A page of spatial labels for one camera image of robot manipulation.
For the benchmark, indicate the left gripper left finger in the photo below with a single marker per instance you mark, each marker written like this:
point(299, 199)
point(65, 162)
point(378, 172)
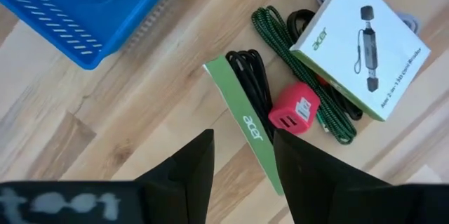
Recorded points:
point(189, 182)

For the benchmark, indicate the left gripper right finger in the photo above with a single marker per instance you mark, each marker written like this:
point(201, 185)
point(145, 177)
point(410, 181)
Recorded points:
point(308, 182)

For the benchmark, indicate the pink USB wall charger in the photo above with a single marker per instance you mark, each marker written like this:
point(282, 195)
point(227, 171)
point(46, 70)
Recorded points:
point(291, 108)

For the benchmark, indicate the white green Acer box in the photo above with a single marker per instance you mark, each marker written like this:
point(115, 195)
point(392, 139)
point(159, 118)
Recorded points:
point(241, 111)
point(350, 41)

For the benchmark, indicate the blue plastic basket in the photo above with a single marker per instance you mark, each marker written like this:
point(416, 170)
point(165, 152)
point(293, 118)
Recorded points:
point(87, 6)

